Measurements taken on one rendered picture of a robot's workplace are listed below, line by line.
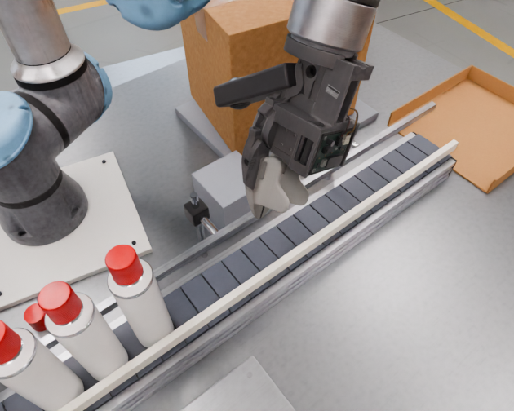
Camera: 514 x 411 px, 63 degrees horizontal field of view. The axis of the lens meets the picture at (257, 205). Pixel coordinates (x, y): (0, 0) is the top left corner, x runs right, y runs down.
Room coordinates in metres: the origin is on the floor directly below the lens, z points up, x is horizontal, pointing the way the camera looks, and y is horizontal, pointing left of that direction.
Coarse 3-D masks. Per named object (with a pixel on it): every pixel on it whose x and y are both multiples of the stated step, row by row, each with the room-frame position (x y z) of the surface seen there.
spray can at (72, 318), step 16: (48, 288) 0.20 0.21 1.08; (64, 288) 0.20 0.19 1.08; (48, 304) 0.18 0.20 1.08; (64, 304) 0.18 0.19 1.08; (80, 304) 0.20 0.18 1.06; (48, 320) 0.18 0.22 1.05; (64, 320) 0.18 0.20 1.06; (80, 320) 0.18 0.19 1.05; (96, 320) 0.19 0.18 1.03; (64, 336) 0.17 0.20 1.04; (80, 336) 0.17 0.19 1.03; (96, 336) 0.18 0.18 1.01; (112, 336) 0.20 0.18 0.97; (80, 352) 0.17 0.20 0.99; (96, 352) 0.17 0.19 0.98; (112, 352) 0.18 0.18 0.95; (96, 368) 0.17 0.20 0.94; (112, 368) 0.17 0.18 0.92
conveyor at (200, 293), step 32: (384, 160) 0.59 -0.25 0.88; (416, 160) 0.58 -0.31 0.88; (352, 192) 0.50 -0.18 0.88; (288, 224) 0.43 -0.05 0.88; (320, 224) 0.43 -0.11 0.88; (352, 224) 0.43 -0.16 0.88; (256, 256) 0.37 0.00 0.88; (192, 288) 0.31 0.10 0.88; (224, 288) 0.31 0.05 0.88; (128, 352) 0.21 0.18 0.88; (128, 384) 0.17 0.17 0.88
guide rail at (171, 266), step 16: (416, 112) 0.63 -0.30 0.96; (400, 128) 0.59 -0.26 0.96; (368, 144) 0.54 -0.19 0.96; (352, 160) 0.52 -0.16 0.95; (320, 176) 0.47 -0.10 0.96; (240, 224) 0.37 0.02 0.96; (208, 240) 0.34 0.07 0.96; (224, 240) 0.35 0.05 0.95; (176, 256) 0.31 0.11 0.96; (192, 256) 0.32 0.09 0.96; (160, 272) 0.29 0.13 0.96; (112, 304) 0.24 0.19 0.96; (48, 336) 0.20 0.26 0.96
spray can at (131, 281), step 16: (112, 256) 0.24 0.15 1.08; (128, 256) 0.24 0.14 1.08; (112, 272) 0.22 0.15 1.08; (128, 272) 0.22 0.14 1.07; (144, 272) 0.24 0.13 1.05; (112, 288) 0.22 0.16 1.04; (128, 288) 0.22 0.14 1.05; (144, 288) 0.22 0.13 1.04; (128, 304) 0.21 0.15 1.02; (144, 304) 0.22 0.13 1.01; (160, 304) 0.23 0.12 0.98; (128, 320) 0.22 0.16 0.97; (144, 320) 0.21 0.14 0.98; (160, 320) 0.22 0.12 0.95; (144, 336) 0.21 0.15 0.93; (160, 336) 0.22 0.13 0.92
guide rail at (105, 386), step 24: (456, 144) 0.59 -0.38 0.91; (384, 192) 0.47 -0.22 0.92; (312, 240) 0.37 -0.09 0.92; (288, 264) 0.34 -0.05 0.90; (240, 288) 0.29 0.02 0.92; (216, 312) 0.25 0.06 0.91; (168, 336) 0.22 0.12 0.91; (144, 360) 0.19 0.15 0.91; (96, 384) 0.16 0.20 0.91; (72, 408) 0.13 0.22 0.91
